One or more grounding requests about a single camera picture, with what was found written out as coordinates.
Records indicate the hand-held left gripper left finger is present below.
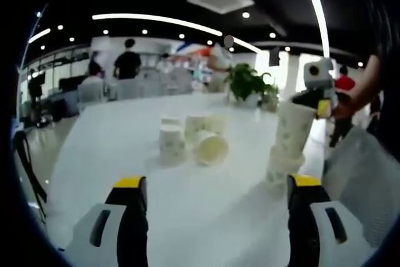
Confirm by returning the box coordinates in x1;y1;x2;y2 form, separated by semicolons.
64;175;149;267

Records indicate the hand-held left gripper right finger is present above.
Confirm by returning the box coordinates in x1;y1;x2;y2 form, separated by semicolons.
286;173;376;267

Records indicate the person's right hand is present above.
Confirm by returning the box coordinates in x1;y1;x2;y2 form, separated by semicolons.
331;99;357;120

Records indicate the small potted plant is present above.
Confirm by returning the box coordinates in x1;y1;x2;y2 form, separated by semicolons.
261;84;280;114

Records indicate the long ceiling light strip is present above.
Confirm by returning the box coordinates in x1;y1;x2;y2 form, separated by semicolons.
294;0;331;59

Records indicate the black hanging box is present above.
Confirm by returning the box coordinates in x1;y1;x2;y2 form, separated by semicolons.
269;47;281;65

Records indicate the green potted plant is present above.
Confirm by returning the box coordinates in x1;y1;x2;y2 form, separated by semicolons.
224;63;267;108

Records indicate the grey office chair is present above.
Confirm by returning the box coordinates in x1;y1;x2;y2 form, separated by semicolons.
162;68;193;94
77;78;109;104
323;126;398;249
115;78;163;99

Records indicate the white table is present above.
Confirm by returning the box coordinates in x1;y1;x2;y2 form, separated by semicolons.
46;91;326;267

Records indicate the black tripod stand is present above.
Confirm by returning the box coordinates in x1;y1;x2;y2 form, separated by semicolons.
12;131;48;221

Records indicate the black monitor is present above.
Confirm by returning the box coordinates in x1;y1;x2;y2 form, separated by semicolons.
59;75;88;91

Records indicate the white display shelf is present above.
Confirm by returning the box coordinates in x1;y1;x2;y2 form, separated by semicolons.
139;54;162;76

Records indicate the black screen on stand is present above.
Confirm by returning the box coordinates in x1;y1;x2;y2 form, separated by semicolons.
27;71;47;98

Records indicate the curved ceiling light strip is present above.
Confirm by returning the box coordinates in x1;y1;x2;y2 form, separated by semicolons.
92;13;264;54

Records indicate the short ceiling light strip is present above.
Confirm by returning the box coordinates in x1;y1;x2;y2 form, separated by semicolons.
27;28;52;44

